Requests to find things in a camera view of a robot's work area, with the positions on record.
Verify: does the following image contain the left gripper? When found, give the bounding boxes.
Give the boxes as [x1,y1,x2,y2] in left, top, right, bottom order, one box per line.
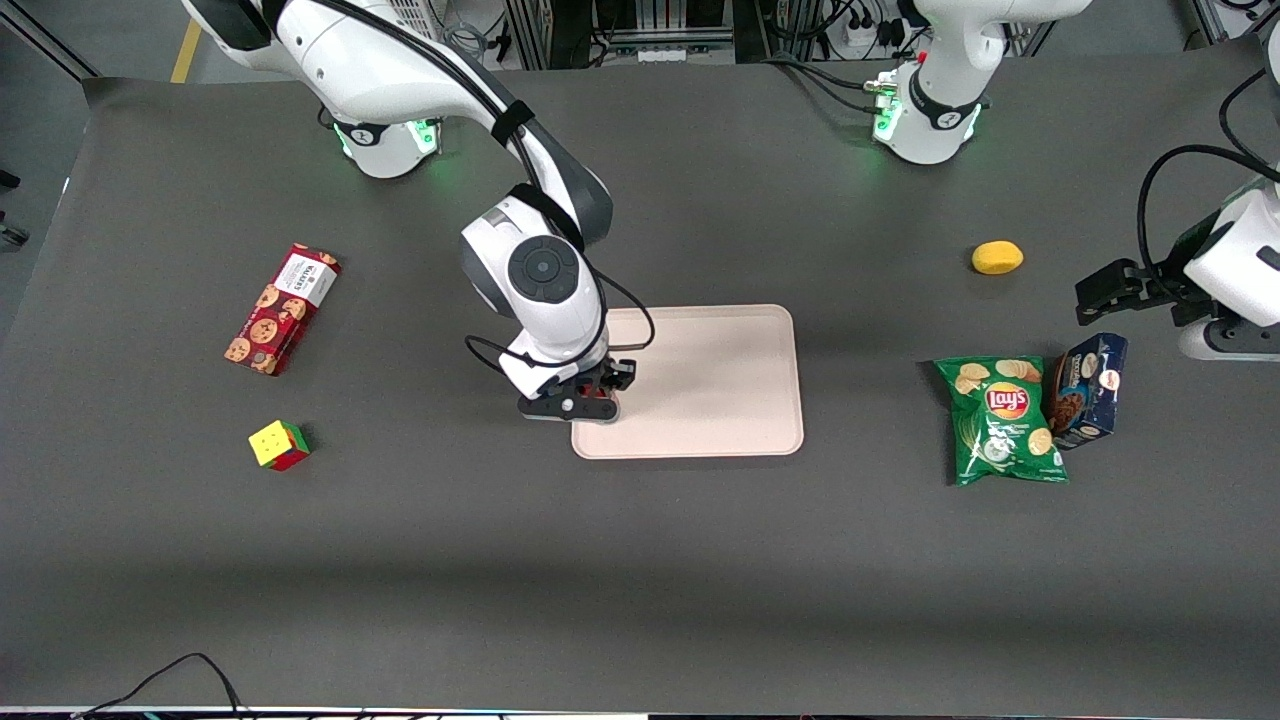
[1075,258,1219,329]

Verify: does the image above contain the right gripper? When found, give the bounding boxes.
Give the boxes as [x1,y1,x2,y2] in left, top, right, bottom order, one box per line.
[518,345,637,423]

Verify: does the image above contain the beige plastic tray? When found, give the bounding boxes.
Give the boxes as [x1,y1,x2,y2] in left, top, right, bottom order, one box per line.
[571,304,805,461]

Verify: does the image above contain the dark blue cookie box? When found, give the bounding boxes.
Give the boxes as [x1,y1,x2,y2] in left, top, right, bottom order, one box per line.
[1047,332,1130,451]

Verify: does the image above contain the yellow lemon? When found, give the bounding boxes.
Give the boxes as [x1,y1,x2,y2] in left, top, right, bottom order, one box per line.
[971,240,1025,276]

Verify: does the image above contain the dark grey table mat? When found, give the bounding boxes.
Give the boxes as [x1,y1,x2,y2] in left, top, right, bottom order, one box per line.
[0,45,1280,713]

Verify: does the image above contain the green Lays chips bag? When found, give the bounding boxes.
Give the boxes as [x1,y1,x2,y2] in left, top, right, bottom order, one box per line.
[933,356,1069,488]

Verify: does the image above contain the colourful puzzle cube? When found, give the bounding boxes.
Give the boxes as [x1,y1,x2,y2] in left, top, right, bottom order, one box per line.
[248,419,312,473]

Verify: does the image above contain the red cookie box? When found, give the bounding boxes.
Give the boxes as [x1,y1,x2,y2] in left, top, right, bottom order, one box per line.
[223,243,342,377]

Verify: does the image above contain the black equipment rack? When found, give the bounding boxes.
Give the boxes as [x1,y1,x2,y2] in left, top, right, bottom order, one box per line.
[505,0,771,71]

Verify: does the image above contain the white power strip with plugs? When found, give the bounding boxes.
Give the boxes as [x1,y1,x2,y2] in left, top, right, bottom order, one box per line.
[843,8,909,53]

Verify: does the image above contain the white perforated box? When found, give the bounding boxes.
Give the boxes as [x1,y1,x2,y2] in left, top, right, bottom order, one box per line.
[395,0,443,43]

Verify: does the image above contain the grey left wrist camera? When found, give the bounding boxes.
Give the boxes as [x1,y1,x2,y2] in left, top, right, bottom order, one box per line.
[1178,320,1280,362]

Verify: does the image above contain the black looped gripper cable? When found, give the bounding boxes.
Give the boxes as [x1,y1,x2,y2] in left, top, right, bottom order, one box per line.
[1138,145,1280,291]

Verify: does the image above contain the coiled grey cable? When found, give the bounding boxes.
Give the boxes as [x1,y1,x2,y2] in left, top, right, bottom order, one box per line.
[443,15,493,63]

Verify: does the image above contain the black arm base cables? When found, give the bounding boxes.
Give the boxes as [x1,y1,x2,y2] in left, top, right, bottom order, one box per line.
[760,55,886,113]

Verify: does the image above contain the thin black table-edge cable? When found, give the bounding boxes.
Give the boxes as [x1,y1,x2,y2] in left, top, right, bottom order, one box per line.
[72,652,249,719]

